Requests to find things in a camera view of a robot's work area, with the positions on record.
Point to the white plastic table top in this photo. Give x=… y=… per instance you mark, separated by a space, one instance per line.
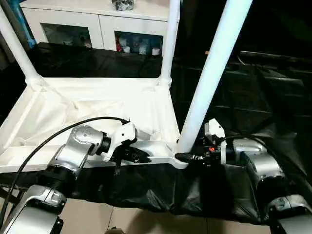
x=85 y=102

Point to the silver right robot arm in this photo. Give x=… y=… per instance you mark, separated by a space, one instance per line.
x=263 y=165

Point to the black work mat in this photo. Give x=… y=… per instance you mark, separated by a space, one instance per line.
x=256 y=109

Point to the small brown rounded object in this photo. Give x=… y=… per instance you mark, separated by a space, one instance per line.
x=115 y=231

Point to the red bottle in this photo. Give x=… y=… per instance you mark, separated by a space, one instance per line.
x=118 y=45

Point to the dark low shelf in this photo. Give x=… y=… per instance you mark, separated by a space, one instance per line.
x=275 y=54

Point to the white glass-door cabinet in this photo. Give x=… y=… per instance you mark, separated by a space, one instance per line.
x=97 y=24

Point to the grey curtain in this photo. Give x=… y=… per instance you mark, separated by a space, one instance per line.
x=14 y=36

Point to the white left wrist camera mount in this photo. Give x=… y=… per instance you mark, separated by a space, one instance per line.
x=123 y=134

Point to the dark metal stand frame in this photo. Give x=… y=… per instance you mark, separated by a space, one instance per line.
x=9 y=192

